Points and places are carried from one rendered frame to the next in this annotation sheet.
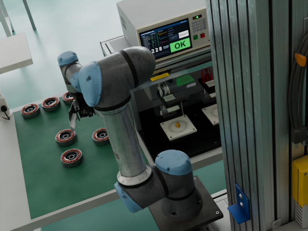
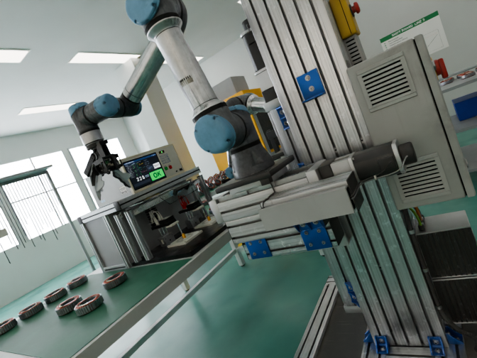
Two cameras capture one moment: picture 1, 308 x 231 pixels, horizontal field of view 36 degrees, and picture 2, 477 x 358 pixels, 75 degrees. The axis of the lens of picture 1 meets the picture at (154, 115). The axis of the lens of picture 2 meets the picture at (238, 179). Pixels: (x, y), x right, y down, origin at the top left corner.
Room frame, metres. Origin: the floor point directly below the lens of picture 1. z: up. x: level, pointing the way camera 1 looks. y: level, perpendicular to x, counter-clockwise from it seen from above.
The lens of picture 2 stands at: (0.43, 0.76, 1.14)
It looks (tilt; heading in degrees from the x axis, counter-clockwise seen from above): 6 degrees down; 317
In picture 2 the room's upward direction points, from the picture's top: 23 degrees counter-clockwise
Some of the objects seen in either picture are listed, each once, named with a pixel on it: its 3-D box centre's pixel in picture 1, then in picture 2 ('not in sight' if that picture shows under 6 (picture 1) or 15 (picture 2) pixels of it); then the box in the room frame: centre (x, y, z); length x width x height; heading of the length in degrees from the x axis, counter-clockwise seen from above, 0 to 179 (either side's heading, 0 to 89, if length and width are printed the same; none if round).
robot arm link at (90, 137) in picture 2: (76, 84); (93, 138); (1.60, 0.27, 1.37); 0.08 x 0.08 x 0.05
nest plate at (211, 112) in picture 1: (220, 112); (209, 221); (2.00, -0.35, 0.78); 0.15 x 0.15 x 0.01; 12
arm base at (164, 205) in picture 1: (179, 195); (249, 158); (1.18, -0.03, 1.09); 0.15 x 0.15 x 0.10
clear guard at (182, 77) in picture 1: (167, 86); (163, 197); (1.95, -0.10, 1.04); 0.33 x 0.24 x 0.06; 12
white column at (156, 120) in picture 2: not in sight; (167, 145); (5.53, -2.64, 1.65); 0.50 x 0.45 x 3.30; 12
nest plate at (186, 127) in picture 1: (178, 127); (184, 239); (1.95, -0.11, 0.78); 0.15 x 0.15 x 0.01; 12
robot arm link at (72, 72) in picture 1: (84, 76); (105, 108); (1.51, 0.22, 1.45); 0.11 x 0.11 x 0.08; 21
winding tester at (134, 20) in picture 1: (167, 20); (136, 175); (2.29, -0.18, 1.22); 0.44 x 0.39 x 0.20; 102
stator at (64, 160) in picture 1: (72, 157); (89, 304); (1.90, 0.46, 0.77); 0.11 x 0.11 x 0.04
